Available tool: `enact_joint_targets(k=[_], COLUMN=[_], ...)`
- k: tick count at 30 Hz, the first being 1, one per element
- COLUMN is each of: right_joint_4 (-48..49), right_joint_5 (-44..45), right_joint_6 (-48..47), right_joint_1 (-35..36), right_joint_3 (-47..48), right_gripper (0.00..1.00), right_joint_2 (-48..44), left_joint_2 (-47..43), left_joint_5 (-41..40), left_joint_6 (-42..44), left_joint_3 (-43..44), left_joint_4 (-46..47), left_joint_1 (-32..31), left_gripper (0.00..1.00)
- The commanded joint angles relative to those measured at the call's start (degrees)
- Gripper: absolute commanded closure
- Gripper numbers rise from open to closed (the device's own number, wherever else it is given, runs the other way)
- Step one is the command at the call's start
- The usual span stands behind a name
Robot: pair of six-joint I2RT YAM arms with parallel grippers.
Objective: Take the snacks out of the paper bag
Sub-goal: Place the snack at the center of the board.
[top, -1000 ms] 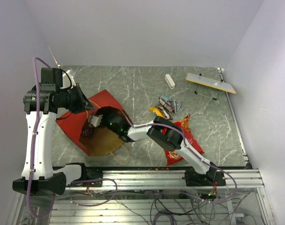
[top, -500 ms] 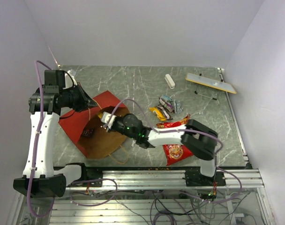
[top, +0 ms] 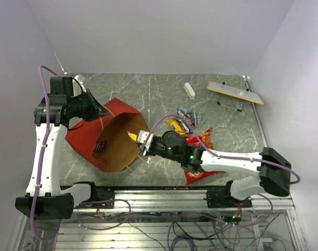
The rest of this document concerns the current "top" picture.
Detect yellow snack packet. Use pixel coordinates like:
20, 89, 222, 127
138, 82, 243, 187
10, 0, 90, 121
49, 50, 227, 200
127, 131, 138, 143
166, 119, 187, 135

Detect red paper bag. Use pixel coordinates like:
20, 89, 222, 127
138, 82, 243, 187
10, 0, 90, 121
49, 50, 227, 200
65, 98, 150, 173

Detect purple candy packet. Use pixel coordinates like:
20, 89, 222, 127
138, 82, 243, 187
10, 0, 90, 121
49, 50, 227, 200
94, 141, 106, 152
177, 106, 195, 134

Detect red snack bag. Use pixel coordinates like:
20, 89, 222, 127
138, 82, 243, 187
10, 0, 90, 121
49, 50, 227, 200
184, 127, 225, 186

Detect silver foil snack packet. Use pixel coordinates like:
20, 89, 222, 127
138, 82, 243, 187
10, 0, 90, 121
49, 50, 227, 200
192, 111, 204, 128

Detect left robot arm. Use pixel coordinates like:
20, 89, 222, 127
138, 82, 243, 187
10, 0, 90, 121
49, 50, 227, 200
15, 76, 110, 220

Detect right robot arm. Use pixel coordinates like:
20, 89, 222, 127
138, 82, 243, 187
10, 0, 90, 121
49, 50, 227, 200
137, 130, 291, 207

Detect white rectangular device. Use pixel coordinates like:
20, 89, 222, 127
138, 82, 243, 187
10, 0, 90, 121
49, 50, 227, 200
184, 82, 196, 99

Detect yellow-edged tablet on stand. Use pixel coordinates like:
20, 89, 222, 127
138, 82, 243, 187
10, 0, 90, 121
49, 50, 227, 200
207, 81, 264, 105

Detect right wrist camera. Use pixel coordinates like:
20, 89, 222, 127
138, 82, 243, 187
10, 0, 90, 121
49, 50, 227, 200
137, 130, 154, 151

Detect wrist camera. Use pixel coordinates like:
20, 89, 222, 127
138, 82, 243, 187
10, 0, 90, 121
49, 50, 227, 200
137, 130, 154, 151
72, 74, 86, 97

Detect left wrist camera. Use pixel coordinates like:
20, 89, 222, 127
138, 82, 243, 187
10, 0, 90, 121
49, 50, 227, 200
72, 74, 86, 97

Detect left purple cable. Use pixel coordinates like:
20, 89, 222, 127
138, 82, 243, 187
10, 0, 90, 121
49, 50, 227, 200
29, 65, 62, 241

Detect purple cable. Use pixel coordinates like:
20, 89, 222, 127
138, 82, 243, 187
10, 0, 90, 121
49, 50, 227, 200
29, 65, 62, 241
150, 113, 301, 227

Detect loose wires under table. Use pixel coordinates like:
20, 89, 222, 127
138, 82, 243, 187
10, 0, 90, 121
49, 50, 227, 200
77, 203, 277, 251

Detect aluminium rail frame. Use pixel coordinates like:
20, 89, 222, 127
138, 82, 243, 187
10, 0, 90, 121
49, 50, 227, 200
12, 187, 308, 250

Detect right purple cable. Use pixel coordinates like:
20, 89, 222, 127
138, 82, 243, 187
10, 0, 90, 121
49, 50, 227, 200
150, 113, 301, 227

